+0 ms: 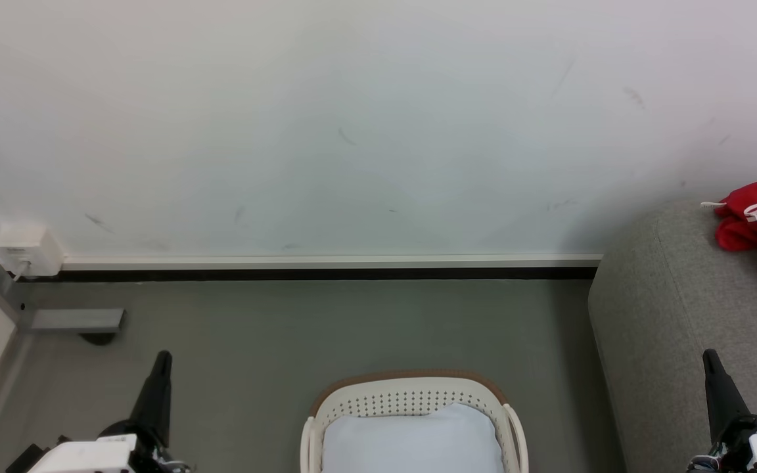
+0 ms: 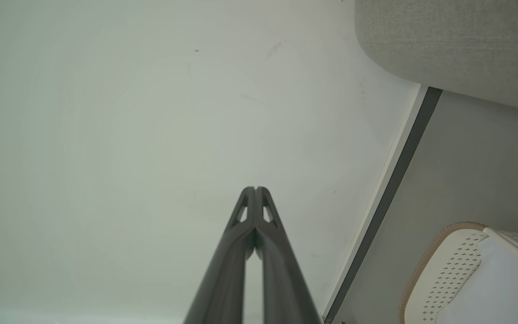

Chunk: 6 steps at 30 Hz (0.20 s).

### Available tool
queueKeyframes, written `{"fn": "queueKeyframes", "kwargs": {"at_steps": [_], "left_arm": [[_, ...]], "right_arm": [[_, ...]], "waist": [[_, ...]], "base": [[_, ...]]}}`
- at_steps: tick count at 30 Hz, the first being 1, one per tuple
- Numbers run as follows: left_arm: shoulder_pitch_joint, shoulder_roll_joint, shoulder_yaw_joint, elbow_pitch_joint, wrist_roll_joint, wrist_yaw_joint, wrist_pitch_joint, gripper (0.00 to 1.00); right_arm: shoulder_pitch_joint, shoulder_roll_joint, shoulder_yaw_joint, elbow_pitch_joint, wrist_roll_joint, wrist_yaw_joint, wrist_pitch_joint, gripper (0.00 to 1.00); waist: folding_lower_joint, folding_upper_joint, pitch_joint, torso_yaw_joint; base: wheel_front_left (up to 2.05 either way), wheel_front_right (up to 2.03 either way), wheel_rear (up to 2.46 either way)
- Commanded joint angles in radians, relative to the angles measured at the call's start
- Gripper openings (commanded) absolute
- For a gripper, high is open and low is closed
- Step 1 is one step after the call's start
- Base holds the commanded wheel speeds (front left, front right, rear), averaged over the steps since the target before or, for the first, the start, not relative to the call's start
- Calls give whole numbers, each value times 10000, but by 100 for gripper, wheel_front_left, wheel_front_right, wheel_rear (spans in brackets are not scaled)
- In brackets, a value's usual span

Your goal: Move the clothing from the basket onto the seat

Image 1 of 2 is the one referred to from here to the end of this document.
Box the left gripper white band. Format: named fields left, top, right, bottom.
left=5, top=349, right=190, bottom=473

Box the light blue cloth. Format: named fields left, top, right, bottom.
left=321, top=402, right=506, bottom=473

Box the white wall outlet box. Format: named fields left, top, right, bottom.
left=0, top=222, right=65, bottom=279

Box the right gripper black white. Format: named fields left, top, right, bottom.
left=686, top=348, right=757, bottom=473

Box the grey fabric sofa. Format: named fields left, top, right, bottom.
left=587, top=199, right=757, bottom=473

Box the white perforated laundry basket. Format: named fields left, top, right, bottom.
left=299, top=369, right=530, bottom=473

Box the white and black baseboard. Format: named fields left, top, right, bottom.
left=24, top=254, right=604, bottom=283

